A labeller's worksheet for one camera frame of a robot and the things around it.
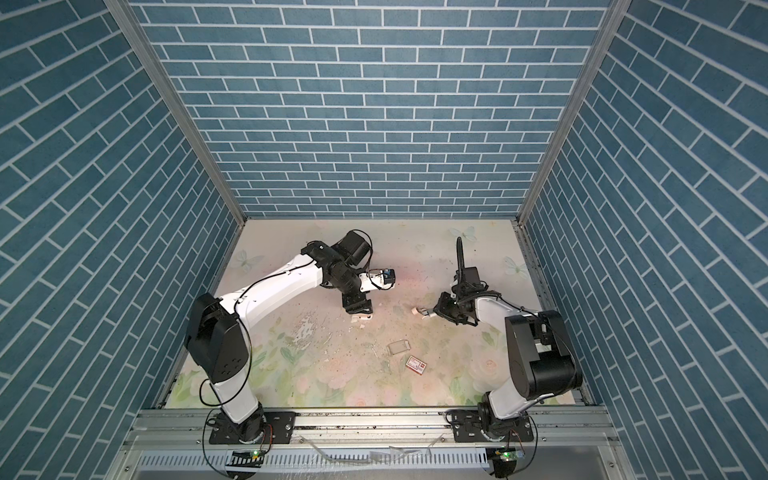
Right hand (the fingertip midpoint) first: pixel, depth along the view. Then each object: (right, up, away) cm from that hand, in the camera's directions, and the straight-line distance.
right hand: (435, 306), depth 94 cm
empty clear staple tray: (-12, -11, -7) cm, 17 cm away
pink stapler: (-4, -2, -1) cm, 4 cm away
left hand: (-20, +5, -10) cm, 23 cm away
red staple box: (-7, -14, -11) cm, 19 cm away
